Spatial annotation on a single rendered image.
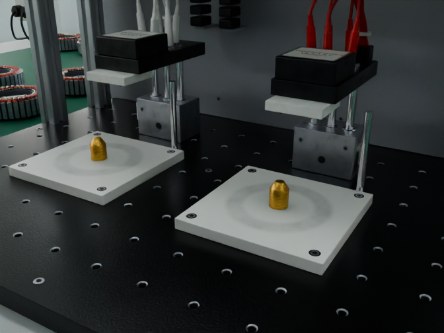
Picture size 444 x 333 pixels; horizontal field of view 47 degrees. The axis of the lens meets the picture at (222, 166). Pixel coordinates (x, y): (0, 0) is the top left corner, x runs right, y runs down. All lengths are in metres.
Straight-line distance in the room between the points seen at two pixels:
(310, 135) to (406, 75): 0.16
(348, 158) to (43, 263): 0.35
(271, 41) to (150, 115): 0.20
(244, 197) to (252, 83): 0.29
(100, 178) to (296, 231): 0.23
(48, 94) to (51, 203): 0.28
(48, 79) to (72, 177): 0.24
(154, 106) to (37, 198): 0.22
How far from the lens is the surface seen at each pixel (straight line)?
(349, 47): 0.57
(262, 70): 0.76
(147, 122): 0.73
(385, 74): 0.70
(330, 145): 0.60
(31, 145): 0.74
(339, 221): 0.50
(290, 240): 0.46
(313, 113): 0.49
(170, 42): 0.68
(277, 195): 0.50
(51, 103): 0.81
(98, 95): 0.88
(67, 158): 0.65
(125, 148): 0.66
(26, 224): 0.54
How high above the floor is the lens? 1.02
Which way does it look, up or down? 23 degrees down
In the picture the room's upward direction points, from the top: straight up
